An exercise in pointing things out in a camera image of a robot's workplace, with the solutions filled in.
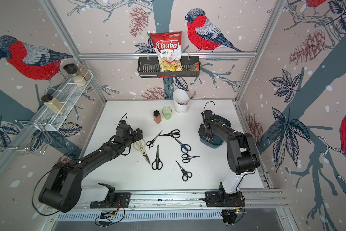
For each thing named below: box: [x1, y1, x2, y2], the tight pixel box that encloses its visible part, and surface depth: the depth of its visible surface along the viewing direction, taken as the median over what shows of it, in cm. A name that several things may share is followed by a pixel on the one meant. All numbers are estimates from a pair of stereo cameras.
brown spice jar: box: [153, 110, 162, 124], surface depth 103 cm
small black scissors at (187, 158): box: [181, 153, 200, 164], surface depth 90 cm
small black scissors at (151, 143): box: [146, 129, 163, 150], surface depth 97 cm
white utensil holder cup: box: [173, 88, 190, 114], surface depth 110 cm
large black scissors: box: [151, 144, 163, 171], surface depth 88 cm
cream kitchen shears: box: [132, 139, 151, 165], surface depth 94 cm
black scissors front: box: [175, 159, 193, 182], surface depth 83 cm
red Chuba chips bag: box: [149, 31, 184, 72], surface depth 84 cm
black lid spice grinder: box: [62, 63, 79, 77], surface depth 81 cm
